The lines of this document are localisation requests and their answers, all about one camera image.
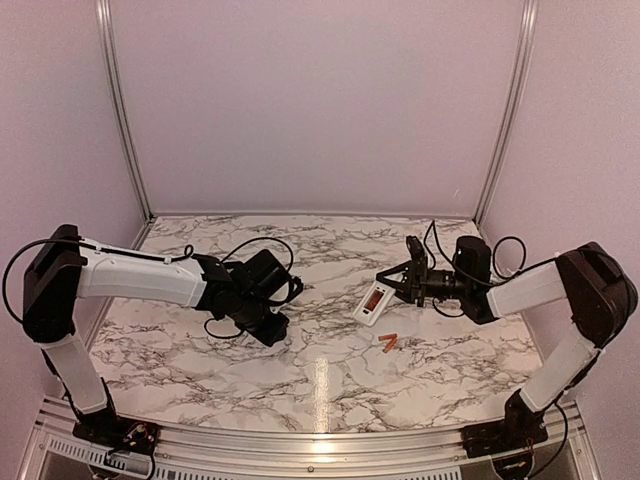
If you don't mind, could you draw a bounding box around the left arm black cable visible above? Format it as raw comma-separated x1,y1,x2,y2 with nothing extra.
2,235,296,341

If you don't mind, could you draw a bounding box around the aluminium frame post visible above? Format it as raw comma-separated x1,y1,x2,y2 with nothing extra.
96,0,154,223
473,0,539,227

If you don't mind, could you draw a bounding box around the right aluminium frame post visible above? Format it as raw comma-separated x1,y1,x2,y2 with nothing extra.
473,0,539,227

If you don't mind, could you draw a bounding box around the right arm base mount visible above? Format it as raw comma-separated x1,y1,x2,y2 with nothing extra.
461,390,548,458

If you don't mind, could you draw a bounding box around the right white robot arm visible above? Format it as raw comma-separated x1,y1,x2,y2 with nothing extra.
376,236,639,448

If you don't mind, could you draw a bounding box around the front aluminium rail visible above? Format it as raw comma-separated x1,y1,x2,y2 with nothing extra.
17,400,603,479

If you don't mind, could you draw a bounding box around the white remote control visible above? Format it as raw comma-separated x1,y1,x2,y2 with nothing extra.
352,281,395,327

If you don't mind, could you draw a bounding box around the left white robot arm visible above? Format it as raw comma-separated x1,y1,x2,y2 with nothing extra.
22,224,304,445

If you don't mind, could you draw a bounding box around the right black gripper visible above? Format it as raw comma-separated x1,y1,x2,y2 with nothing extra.
377,256,471,306

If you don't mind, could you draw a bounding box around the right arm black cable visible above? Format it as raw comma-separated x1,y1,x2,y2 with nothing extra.
422,219,529,321

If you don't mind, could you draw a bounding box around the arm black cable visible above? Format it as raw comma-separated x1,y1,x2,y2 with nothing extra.
2,235,296,341
422,219,529,321

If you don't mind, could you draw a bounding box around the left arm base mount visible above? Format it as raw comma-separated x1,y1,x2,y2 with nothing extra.
72,410,159,455

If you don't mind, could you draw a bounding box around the left aluminium frame post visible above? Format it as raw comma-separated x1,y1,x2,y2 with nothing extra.
96,0,154,223

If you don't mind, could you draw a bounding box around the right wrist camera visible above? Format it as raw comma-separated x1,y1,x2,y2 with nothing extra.
406,235,425,262

